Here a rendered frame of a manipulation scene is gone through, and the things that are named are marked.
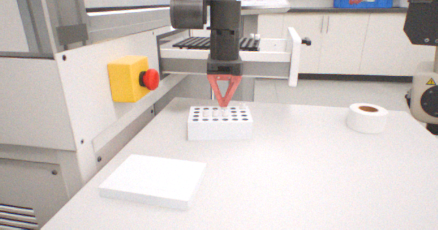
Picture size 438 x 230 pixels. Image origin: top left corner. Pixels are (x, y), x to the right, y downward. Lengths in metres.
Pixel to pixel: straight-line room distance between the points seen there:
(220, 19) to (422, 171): 0.41
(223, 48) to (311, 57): 3.31
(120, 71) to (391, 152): 0.49
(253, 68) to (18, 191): 0.53
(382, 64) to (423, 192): 3.63
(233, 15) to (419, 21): 0.63
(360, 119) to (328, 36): 3.21
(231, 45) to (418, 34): 0.63
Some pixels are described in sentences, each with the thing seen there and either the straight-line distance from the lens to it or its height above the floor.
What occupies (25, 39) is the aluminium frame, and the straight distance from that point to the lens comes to 0.45.
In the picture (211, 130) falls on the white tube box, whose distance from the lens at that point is 0.52.
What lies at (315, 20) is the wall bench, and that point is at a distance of 3.74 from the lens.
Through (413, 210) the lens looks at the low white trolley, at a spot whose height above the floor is 0.76.
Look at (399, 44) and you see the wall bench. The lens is 4.09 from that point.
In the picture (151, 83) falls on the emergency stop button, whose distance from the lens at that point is 0.50.
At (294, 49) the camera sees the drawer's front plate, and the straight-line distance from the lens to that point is 0.65.
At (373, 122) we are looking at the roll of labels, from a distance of 0.62.
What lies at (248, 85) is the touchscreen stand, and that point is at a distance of 1.84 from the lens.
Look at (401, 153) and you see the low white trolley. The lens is 0.58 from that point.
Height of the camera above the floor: 1.01
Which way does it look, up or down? 22 degrees down
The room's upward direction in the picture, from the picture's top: straight up
